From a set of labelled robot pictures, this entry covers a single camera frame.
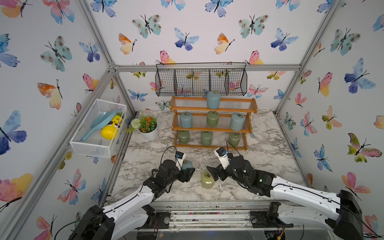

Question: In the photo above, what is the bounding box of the yellow canister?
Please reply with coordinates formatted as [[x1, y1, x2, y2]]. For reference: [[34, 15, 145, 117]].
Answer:
[[201, 170, 215, 190]]

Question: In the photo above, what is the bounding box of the blue canister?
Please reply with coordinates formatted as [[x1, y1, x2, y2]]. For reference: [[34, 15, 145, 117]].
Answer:
[[182, 160, 193, 171], [180, 112, 193, 129], [207, 91, 221, 110], [230, 113, 246, 132]]

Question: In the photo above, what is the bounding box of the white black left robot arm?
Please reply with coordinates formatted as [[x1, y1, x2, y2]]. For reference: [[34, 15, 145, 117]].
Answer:
[[54, 160, 195, 240]]

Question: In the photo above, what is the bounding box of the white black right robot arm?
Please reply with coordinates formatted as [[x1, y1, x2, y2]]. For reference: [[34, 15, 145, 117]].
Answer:
[[207, 153, 364, 240]]

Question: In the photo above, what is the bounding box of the wooden three-tier shelf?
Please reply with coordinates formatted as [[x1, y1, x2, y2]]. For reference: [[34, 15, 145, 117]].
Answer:
[[170, 96, 258, 150]]

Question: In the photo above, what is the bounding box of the green canister bottom right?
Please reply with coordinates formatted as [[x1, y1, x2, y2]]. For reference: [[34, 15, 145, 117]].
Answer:
[[228, 132, 242, 147]]

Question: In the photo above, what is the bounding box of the green canister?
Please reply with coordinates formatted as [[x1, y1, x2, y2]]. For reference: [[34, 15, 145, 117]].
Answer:
[[228, 132, 242, 147], [201, 131, 213, 146], [178, 130, 190, 145], [207, 111, 220, 127]]

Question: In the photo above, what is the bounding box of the green canister bottom centre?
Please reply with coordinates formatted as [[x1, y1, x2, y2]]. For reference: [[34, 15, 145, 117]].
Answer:
[[201, 131, 213, 146]]

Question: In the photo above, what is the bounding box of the green canister bottom left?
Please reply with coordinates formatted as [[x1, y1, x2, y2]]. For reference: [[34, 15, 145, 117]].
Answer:
[[178, 130, 190, 145]]

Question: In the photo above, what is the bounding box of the white potted flower plant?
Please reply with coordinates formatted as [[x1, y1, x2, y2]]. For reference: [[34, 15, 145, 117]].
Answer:
[[125, 115, 159, 141]]

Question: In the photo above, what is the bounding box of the green canister middle centre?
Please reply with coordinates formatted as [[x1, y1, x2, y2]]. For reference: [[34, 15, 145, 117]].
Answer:
[[207, 111, 220, 127]]

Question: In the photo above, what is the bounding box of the yellow bottle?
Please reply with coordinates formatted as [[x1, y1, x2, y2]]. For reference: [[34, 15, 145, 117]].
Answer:
[[101, 115, 122, 140]]

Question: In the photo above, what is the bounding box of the light blue plastic scoop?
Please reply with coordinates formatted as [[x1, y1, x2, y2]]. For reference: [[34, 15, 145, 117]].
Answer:
[[81, 109, 118, 142]]

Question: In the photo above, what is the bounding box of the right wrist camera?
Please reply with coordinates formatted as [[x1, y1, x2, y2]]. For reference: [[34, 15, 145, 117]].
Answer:
[[214, 147, 230, 170]]

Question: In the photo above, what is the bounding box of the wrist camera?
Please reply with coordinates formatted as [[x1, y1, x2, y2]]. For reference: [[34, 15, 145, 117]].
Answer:
[[214, 147, 230, 170], [175, 151, 186, 171]]

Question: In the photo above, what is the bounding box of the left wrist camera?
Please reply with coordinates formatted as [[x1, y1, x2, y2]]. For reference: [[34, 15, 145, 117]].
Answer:
[[175, 151, 186, 171]]

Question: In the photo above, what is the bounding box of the aluminium front rail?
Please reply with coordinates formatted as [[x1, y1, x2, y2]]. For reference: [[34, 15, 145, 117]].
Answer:
[[83, 200, 337, 233]]

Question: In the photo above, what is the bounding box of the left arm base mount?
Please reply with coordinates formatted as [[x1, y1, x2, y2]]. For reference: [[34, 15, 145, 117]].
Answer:
[[139, 211, 171, 230]]

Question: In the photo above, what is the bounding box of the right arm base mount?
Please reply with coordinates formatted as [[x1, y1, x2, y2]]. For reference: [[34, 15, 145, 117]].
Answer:
[[250, 202, 294, 228]]

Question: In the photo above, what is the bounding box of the white wire wall basket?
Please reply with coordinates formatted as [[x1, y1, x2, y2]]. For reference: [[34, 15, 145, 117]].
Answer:
[[70, 99, 127, 158]]

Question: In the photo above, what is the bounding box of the black wire wall basket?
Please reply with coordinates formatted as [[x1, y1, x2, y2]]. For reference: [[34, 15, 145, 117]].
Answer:
[[151, 62, 248, 97]]

